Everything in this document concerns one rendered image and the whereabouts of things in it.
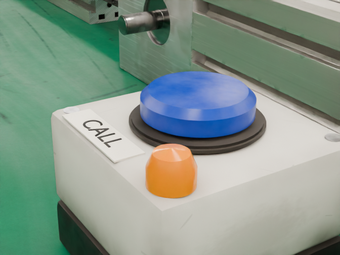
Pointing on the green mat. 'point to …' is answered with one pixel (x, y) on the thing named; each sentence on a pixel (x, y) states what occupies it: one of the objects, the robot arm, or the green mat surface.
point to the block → (157, 37)
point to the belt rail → (89, 10)
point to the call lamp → (171, 171)
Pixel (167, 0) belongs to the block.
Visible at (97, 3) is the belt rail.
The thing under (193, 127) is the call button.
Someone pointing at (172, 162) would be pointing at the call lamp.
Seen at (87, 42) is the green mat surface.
